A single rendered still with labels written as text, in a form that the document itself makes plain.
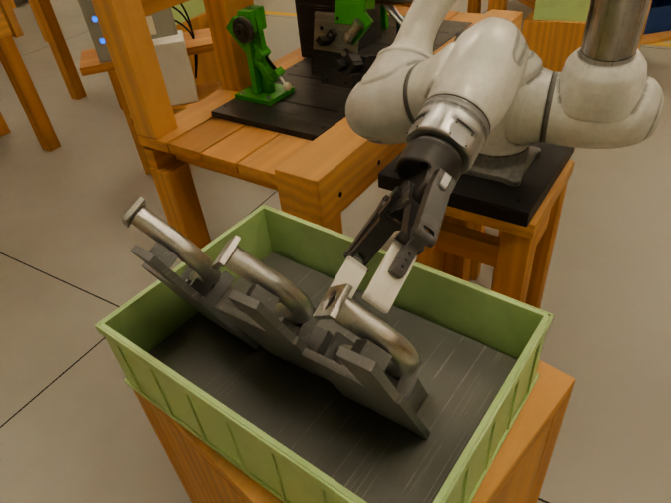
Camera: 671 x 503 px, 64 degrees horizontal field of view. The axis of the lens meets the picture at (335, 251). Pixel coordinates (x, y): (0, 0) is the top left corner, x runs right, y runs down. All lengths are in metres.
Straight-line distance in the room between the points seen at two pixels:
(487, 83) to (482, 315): 0.41
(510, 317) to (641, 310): 1.52
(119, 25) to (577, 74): 1.13
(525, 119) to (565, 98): 0.09
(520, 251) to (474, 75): 0.70
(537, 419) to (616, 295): 1.51
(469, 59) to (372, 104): 0.17
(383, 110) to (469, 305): 0.37
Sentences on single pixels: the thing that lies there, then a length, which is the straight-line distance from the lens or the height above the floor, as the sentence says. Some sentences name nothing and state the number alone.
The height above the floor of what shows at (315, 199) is 0.84.
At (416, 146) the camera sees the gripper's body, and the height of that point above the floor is 1.28.
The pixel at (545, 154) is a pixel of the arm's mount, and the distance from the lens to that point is 1.45.
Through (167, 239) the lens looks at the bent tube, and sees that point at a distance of 0.78.
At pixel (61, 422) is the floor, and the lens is 2.22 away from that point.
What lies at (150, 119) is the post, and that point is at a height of 0.95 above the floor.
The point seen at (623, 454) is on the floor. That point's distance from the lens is 1.96.
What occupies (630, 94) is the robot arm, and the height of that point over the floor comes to 1.12.
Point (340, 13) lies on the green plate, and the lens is 1.88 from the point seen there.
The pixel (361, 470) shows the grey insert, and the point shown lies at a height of 0.85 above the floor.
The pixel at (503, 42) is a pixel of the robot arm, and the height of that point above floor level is 1.35.
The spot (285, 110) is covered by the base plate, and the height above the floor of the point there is 0.90.
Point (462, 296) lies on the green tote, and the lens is 0.93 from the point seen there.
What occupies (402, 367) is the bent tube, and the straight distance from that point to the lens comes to 0.63.
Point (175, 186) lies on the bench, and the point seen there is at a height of 0.71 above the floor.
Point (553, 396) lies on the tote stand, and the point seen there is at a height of 0.79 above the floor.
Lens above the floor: 1.57
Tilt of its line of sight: 39 degrees down
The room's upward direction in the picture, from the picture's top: 6 degrees counter-clockwise
